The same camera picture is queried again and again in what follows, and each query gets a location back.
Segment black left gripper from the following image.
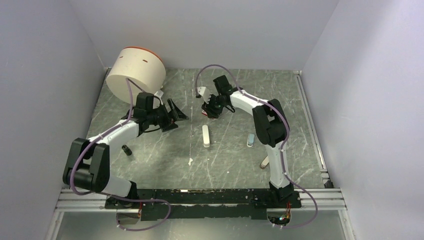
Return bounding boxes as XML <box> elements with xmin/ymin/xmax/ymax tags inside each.
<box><xmin>147</xmin><ymin>98</ymin><xmax>189</xmax><ymax>132</ymax></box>

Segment aluminium rail frame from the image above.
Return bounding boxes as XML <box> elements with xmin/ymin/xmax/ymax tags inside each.
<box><xmin>47</xmin><ymin>76</ymin><xmax>355</xmax><ymax>240</ymax></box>

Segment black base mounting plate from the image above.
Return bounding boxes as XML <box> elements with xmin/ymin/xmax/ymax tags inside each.
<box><xmin>104</xmin><ymin>188</ymin><xmax>302</xmax><ymax>221</ymax></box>

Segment cream cylindrical drum orange rim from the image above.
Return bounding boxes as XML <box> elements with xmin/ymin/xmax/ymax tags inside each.
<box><xmin>105</xmin><ymin>46</ymin><xmax>166</xmax><ymax>103</ymax></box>

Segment long white stapler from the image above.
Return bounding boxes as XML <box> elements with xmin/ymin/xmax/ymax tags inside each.
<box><xmin>202</xmin><ymin>125</ymin><xmax>211</xmax><ymax>148</ymax></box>

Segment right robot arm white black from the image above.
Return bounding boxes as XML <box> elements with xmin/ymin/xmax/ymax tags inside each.
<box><xmin>195</xmin><ymin>75</ymin><xmax>294</xmax><ymax>207</ymax></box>

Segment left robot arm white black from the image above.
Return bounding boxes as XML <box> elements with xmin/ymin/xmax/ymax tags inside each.
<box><xmin>62</xmin><ymin>92</ymin><xmax>188</xmax><ymax>208</ymax></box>

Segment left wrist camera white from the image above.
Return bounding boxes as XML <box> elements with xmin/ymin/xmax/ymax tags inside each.
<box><xmin>153</xmin><ymin>90</ymin><xmax>164</xmax><ymax>109</ymax></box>

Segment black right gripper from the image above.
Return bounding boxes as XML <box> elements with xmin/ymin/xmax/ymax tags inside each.
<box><xmin>201</xmin><ymin>93</ymin><xmax>227</xmax><ymax>119</ymax></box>

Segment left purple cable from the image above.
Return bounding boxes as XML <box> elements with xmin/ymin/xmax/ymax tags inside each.
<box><xmin>68</xmin><ymin>78</ymin><xmax>172</xmax><ymax>232</ymax></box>

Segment beige brown small stapler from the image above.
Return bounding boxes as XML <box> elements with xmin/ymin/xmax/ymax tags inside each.
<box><xmin>259</xmin><ymin>156</ymin><xmax>269</xmax><ymax>169</ymax></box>

